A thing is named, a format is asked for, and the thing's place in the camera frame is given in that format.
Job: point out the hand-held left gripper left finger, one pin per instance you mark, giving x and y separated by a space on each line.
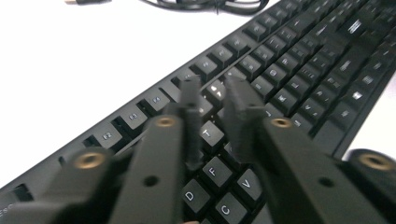
155 174

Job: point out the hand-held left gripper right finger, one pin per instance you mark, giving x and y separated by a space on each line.
295 174

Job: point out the black computer keyboard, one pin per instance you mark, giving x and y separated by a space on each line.
295 68

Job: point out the white table cover sheet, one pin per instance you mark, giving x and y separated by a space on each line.
62 56

